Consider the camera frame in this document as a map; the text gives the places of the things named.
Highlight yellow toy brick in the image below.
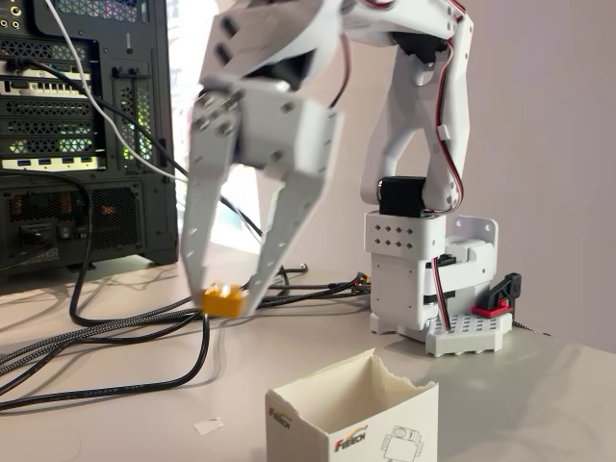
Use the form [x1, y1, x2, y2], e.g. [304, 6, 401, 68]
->
[200, 280, 248, 321]

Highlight black computer tower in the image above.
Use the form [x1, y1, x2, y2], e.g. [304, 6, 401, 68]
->
[0, 0, 181, 286]

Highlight short braided cable end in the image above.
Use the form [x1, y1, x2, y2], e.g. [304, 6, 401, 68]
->
[508, 319, 551, 337]

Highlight white cardboard box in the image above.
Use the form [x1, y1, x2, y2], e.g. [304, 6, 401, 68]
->
[265, 346, 440, 462]

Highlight thin white cable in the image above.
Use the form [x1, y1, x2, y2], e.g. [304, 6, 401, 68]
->
[45, 0, 190, 184]

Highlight smooth black printed cable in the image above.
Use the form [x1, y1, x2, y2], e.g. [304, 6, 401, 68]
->
[0, 312, 214, 413]

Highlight thick black power cable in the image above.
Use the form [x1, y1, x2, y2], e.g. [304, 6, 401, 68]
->
[0, 170, 203, 328]

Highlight black and red clamp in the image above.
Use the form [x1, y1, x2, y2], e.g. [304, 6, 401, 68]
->
[471, 271, 523, 317]

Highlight small white paper scrap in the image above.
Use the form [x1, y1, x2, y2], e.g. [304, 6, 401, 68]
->
[193, 417, 224, 436]

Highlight braided black cable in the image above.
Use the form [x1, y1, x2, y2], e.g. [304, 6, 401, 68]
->
[0, 282, 372, 382]
[0, 271, 372, 368]

